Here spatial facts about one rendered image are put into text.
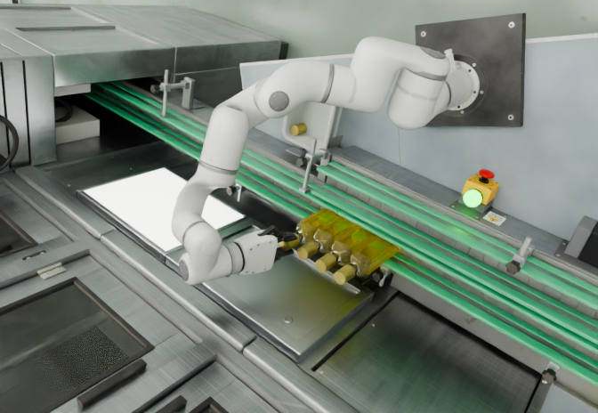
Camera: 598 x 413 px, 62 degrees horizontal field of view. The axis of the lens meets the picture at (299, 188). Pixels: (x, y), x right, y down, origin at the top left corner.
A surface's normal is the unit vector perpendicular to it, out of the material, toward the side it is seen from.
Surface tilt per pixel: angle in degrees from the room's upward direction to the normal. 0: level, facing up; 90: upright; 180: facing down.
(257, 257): 75
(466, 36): 2
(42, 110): 90
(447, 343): 89
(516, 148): 0
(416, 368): 90
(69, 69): 90
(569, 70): 0
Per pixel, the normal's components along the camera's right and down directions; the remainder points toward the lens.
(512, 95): -0.59, 0.29
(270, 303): 0.18, -0.87
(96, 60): 0.77, 0.41
